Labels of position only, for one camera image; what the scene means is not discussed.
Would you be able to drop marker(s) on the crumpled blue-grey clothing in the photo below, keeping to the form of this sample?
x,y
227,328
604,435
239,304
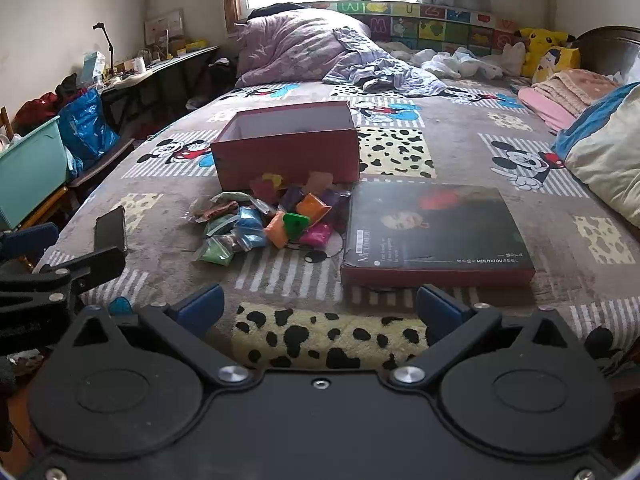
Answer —
x,y
385,77

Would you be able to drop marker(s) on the pile of coloured clay bags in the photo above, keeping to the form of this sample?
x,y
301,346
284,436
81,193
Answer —
x,y
265,220

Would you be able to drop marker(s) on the purple quilt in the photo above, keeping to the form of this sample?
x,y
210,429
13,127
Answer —
x,y
295,45

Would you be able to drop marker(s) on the yellow plush toy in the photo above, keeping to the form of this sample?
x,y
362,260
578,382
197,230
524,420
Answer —
x,y
542,50

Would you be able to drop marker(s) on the blue plastic bag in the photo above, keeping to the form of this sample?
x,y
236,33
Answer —
x,y
87,127

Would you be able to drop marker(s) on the teal plastic storage bin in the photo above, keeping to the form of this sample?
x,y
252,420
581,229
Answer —
x,y
30,170

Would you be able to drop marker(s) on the black smartphone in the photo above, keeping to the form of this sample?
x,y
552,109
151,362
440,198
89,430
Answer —
x,y
110,230

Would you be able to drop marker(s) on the blue and cream pillow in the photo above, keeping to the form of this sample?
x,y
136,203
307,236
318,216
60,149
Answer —
x,y
607,145

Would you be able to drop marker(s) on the cardboard box with pictures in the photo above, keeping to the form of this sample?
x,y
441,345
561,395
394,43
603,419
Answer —
x,y
164,30

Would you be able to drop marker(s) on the colourful alphabet foam mat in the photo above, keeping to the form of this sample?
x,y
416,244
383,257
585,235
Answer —
x,y
440,22

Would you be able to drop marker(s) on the dark printed box lid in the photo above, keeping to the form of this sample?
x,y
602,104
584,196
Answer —
x,y
435,232

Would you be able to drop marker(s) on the red clothing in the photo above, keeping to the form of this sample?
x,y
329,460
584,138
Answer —
x,y
37,107

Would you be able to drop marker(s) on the green plastic clay tool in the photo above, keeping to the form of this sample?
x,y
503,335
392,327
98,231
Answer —
x,y
296,225

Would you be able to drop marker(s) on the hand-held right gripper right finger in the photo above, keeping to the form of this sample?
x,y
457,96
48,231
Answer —
x,y
440,310

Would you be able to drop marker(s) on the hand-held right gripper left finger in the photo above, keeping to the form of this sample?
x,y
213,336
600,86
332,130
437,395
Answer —
x,y
200,307

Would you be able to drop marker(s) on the black phone stand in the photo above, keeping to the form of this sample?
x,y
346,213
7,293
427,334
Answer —
x,y
107,42

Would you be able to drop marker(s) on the pink cardboard box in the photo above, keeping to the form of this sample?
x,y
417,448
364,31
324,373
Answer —
x,y
300,157

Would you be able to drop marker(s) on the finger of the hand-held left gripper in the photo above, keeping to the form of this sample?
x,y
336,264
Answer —
x,y
85,267
30,240

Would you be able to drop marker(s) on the dark wooden headboard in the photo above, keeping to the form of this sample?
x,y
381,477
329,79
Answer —
x,y
610,50

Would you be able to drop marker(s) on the folded pink blanket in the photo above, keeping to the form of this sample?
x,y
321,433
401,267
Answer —
x,y
560,92

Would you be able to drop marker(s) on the white crumpled clothes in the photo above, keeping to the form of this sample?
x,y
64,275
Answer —
x,y
457,62

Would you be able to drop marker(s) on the cluttered dark desk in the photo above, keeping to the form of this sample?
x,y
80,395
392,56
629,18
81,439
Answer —
x,y
160,67

